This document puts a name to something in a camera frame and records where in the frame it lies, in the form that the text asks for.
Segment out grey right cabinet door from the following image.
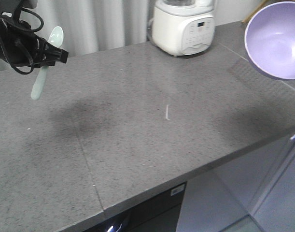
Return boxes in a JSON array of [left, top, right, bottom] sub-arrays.
[[251, 135, 295, 232]]

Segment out purple plastic bowl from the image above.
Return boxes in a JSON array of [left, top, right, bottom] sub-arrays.
[[244, 1, 295, 80]]

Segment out black drawer appliance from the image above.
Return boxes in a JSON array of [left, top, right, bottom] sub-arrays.
[[86, 182, 187, 232]]

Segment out grey cabinet door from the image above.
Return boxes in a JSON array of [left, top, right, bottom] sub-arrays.
[[176, 135, 295, 232], [251, 135, 295, 232]]

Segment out white blender appliance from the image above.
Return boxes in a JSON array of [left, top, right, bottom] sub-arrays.
[[147, 0, 215, 57]]

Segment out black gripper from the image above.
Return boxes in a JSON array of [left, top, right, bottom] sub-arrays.
[[0, 0, 69, 68]]

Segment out white pleated curtain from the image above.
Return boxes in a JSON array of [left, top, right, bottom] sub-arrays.
[[31, 0, 155, 56]]

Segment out mint green plastic spoon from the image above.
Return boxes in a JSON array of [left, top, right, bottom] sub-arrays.
[[30, 26, 64, 100]]

